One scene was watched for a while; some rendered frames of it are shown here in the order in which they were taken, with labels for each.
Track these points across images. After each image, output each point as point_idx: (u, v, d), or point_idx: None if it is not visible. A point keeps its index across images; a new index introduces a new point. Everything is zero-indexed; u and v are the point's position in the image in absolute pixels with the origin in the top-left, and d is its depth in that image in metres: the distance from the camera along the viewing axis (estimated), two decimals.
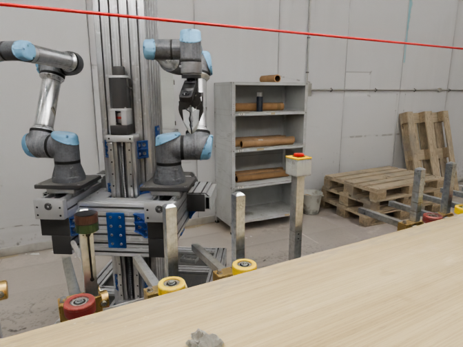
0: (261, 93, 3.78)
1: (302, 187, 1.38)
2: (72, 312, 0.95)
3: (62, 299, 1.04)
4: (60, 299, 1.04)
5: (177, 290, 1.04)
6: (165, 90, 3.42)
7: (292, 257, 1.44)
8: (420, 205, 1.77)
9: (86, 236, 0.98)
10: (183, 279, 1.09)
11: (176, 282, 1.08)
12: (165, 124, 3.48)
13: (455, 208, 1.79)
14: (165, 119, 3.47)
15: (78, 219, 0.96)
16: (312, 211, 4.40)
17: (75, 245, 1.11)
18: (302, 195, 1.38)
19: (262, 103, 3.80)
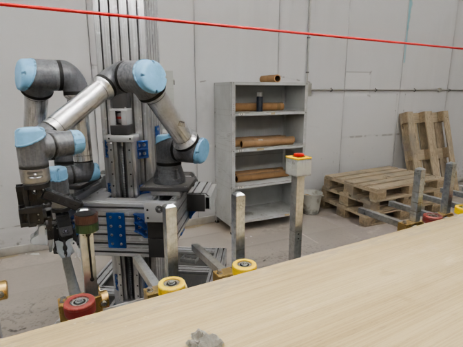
0: (261, 93, 3.78)
1: (302, 187, 1.38)
2: (72, 312, 0.95)
3: (62, 299, 1.04)
4: (60, 299, 1.04)
5: (177, 290, 1.04)
6: (165, 90, 3.42)
7: (292, 257, 1.44)
8: (420, 205, 1.77)
9: (86, 236, 0.98)
10: (183, 279, 1.09)
11: (176, 282, 1.08)
12: None
13: (455, 208, 1.79)
14: None
15: (78, 219, 0.96)
16: (312, 211, 4.40)
17: (75, 245, 1.11)
18: (302, 195, 1.38)
19: (262, 103, 3.80)
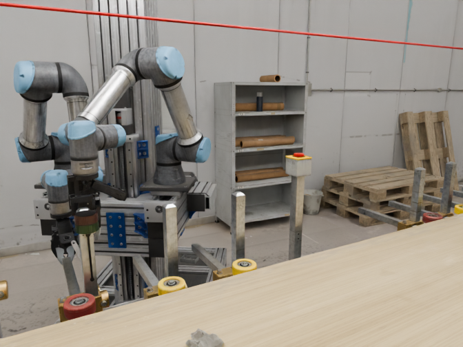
0: (261, 93, 3.78)
1: (302, 187, 1.38)
2: (72, 312, 0.95)
3: (62, 299, 1.04)
4: (60, 299, 1.04)
5: (177, 290, 1.04)
6: None
7: (292, 257, 1.44)
8: (420, 205, 1.77)
9: (86, 236, 0.98)
10: (183, 279, 1.09)
11: (176, 282, 1.08)
12: (165, 124, 3.48)
13: (455, 208, 1.79)
14: (165, 119, 3.47)
15: (78, 219, 0.96)
16: (312, 211, 4.40)
17: (76, 245, 1.11)
18: (302, 195, 1.38)
19: (262, 103, 3.80)
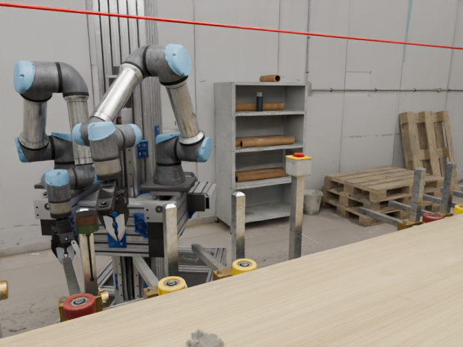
0: (261, 93, 3.78)
1: (302, 187, 1.38)
2: (72, 312, 0.95)
3: (62, 299, 1.04)
4: (60, 299, 1.04)
5: (177, 290, 1.04)
6: (165, 90, 3.42)
7: (292, 257, 1.44)
8: (420, 205, 1.77)
9: (86, 236, 0.98)
10: (183, 279, 1.09)
11: (176, 282, 1.08)
12: (165, 124, 3.48)
13: (455, 208, 1.79)
14: (165, 119, 3.47)
15: (78, 219, 0.96)
16: (312, 211, 4.40)
17: (76, 245, 1.11)
18: (302, 195, 1.38)
19: (262, 103, 3.80)
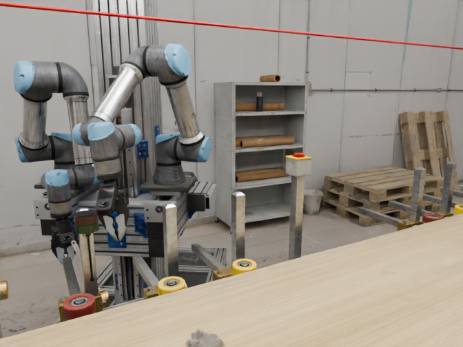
0: (261, 93, 3.78)
1: (302, 187, 1.38)
2: (72, 312, 0.95)
3: (62, 299, 1.04)
4: (60, 299, 1.04)
5: (177, 290, 1.04)
6: (165, 90, 3.42)
7: (292, 257, 1.44)
8: (420, 205, 1.77)
9: (86, 236, 0.98)
10: (183, 279, 1.09)
11: (176, 282, 1.08)
12: (165, 124, 3.48)
13: (455, 208, 1.79)
14: (165, 119, 3.47)
15: (78, 219, 0.96)
16: (312, 211, 4.40)
17: (76, 245, 1.11)
18: (302, 195, 1.38)
19: (262, 103, 3.80)
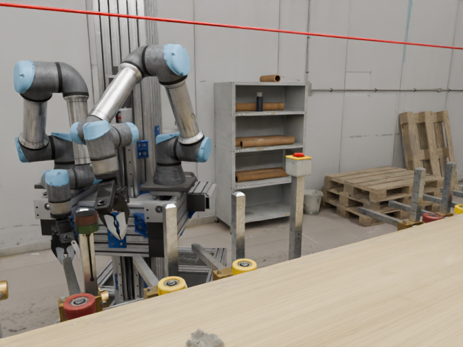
0: (261, 93, 3.78)
1: (302, 187, 1.38)
2: (72, 312, 0.95)
3: (62, 299, 1.04)
4: (60, 299, 1.04)
5: (177, 290, 1.04)
6: (165, 90, 3.42)
7: (292, 257, 1.44)
8: (420, 205, 1.77)
9: (86, 236, 0.98)
10: (183, 279, 1.09)
11: (176, 282, 1.08)
12: (165, 124, 3.48)
13: (455, 208, 1.79)
14: (165, 119, 3.47)
15: (78, 219, 0.96)
16: (312, 211, 4.40)
17: (76, 245, 1.11)
18: (302, 195, 1.38)
19: (262, 103, 3.80)
